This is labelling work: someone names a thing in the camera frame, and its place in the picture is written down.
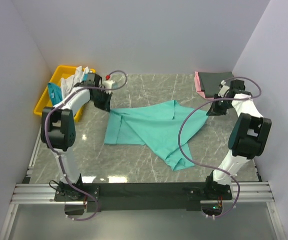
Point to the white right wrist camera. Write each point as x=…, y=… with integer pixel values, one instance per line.
x=224, y=89

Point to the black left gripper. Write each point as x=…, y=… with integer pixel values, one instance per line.
x=101, y=97

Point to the folded dark grey t shirt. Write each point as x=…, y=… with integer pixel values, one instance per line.
x=210, y=82

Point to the teal t shirt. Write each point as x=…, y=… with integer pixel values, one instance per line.
x=55, y=93

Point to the aluminium frame rail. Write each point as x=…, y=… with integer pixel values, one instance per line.
x=102, y=163

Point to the yellow plastic bin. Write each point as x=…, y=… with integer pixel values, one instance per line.
x=44, y=100

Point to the folded pink t shirt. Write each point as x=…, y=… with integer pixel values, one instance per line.
x=198, y=87

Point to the mint green polo shirt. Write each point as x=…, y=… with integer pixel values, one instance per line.
x=165, y=128

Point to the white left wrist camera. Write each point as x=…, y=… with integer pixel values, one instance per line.
x=108, y=83

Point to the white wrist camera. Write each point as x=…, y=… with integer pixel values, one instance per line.
x=224, y=89
x=108, y=83

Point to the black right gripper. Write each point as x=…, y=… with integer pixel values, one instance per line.
x=219, y=104

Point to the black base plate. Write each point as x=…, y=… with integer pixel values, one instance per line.
x=143, y=196

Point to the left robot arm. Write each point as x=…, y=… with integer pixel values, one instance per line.
x=58, y=125

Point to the white t shirt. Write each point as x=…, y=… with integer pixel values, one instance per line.
x=79, y=76

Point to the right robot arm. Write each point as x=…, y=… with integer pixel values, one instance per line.
x=248, y=137

